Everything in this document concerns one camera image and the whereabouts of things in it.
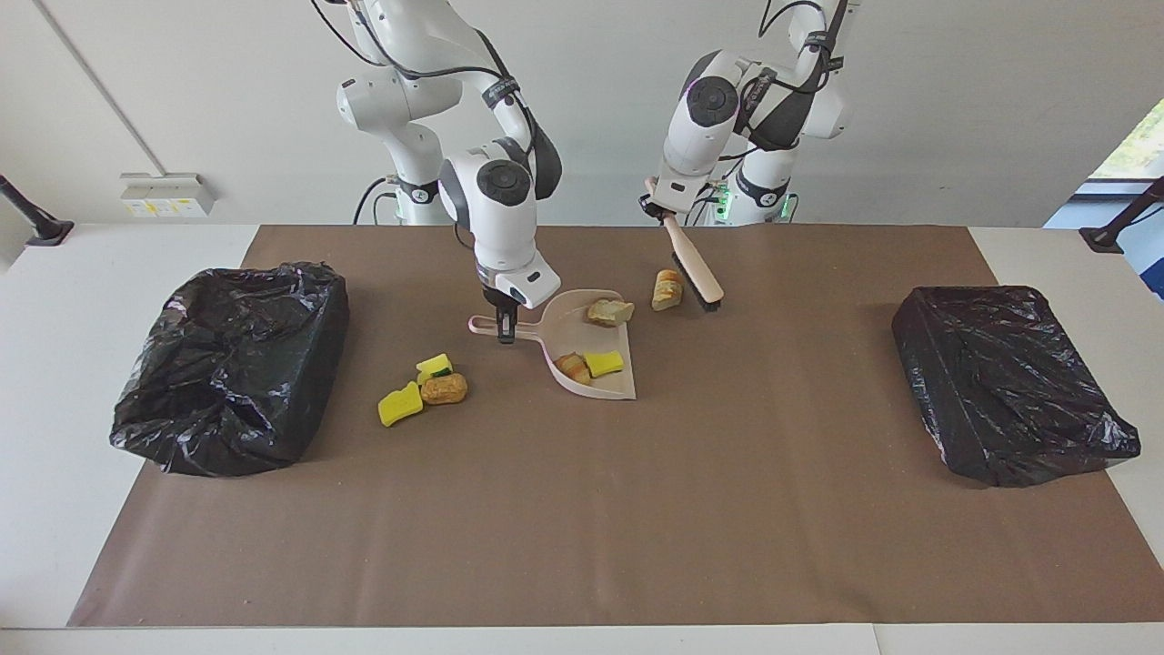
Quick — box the brown peanut-shaped bread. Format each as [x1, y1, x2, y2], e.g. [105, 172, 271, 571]
[420, 373, 469, 406]

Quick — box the brown paper table mat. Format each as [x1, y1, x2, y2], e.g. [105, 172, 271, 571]
[68, 225, 1164, 629]

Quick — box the pale pink plastic dustpan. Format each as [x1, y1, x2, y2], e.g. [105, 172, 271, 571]
[467, 289, 637, 401]

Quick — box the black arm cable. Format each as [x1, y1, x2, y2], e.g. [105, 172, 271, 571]
[691, 0, 848, 219]
[309, 0, 537, 146]

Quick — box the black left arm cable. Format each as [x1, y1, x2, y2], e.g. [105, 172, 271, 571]
[691, 0, 848, 219]

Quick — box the black base cable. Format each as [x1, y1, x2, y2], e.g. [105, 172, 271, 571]
[684, 182, 730, 227]
[353, 176, 401, 227]

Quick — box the white wall socket box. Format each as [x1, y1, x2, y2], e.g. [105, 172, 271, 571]
[120, 173, 216, 218]

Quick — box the black left base cable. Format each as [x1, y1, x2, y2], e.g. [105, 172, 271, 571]
[684, 182, 730, 227]

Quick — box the black clamp stand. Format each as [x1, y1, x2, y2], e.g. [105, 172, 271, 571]
[1079, 176, 1164, 254]
[0, 175, 75, 247]

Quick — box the black bin with taut bag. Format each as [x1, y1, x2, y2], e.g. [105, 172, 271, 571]
[891, 286, 1141, 489]

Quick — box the black right base cable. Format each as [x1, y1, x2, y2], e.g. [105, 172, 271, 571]
[353, 176, 401, 227]

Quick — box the black bin with crumpled bag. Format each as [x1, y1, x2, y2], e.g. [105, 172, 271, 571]
[110, 262, 351, 478]

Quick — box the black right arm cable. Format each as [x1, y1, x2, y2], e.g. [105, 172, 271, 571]
[309, 0, 537, 146]

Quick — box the beige brush with black bristles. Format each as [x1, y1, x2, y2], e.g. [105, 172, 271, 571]
[644, 177, 726, 313]

